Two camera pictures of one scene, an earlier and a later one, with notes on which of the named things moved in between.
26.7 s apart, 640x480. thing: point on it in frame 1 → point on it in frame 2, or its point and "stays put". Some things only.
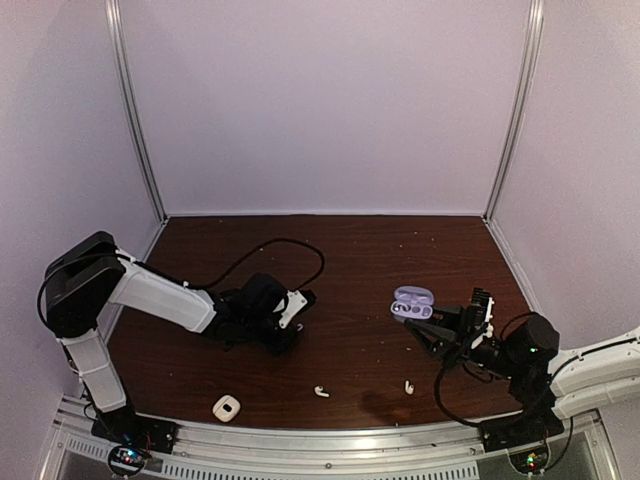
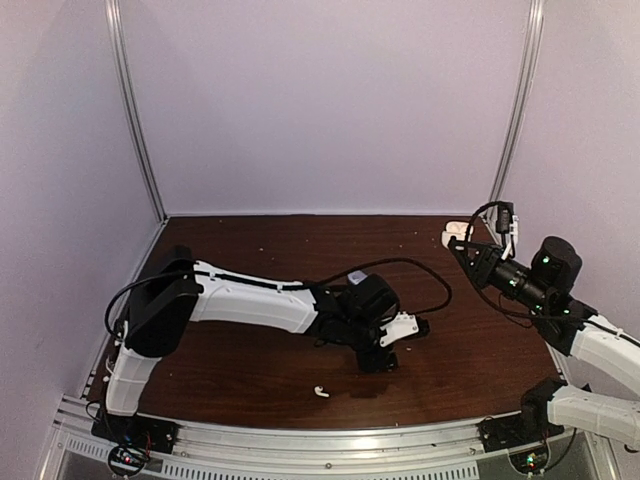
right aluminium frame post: x=510 y=153 stays put
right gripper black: x=463 y=331 → x=481 y=269
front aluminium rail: x=224 y=452 stays put
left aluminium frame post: x=114 y=10 stays put
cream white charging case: x=226 y=408 → x=454 y=229
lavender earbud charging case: x=412 y=302 → x=357 y=276
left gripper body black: x=275 y=346 → x=366 y=361
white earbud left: x=318 y=391 stays put
